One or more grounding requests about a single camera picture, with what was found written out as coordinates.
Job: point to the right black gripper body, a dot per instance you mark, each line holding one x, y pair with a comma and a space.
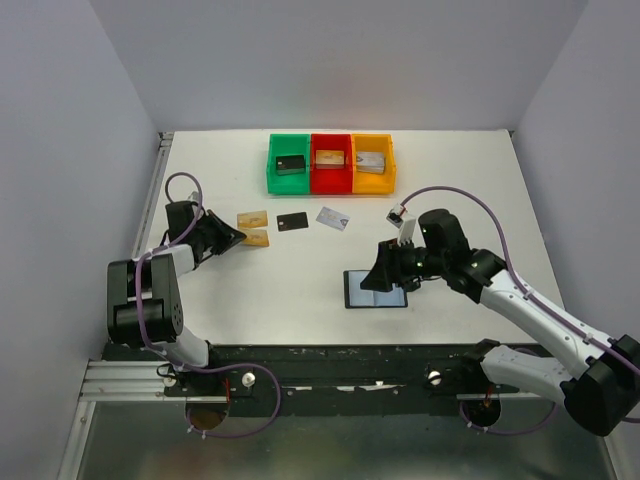
414, 263

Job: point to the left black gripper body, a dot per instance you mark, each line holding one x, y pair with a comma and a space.
200, 232

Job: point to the gold VIP card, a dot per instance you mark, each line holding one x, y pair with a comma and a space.
252, 220

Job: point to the black leather card holder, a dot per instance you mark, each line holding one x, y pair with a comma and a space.
357, 298

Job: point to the black credit card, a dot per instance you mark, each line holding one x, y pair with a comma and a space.
292, 221

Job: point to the silver credit card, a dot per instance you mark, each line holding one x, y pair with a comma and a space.
333, 218

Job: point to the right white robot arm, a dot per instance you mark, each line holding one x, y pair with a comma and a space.
592, 375

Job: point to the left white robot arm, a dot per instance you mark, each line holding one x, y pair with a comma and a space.
144, 308

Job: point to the black card in green bin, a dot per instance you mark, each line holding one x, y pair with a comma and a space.
290, 165

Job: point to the silver card in orange bin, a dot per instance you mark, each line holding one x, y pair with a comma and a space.
370, 162

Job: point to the gold card in red bin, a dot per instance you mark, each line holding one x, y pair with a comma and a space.
329, 159

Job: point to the orange plastic bin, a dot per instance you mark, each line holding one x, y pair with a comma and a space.
368, 183

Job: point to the green plastic bin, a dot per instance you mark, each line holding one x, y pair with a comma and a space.
288, 144

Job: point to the red plastic bin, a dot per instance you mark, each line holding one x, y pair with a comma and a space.
331, 170

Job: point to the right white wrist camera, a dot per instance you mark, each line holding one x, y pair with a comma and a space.
400, 218

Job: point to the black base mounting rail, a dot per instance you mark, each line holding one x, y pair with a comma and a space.
323, 381

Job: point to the aluminium frame rail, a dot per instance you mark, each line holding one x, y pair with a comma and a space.
117, 381

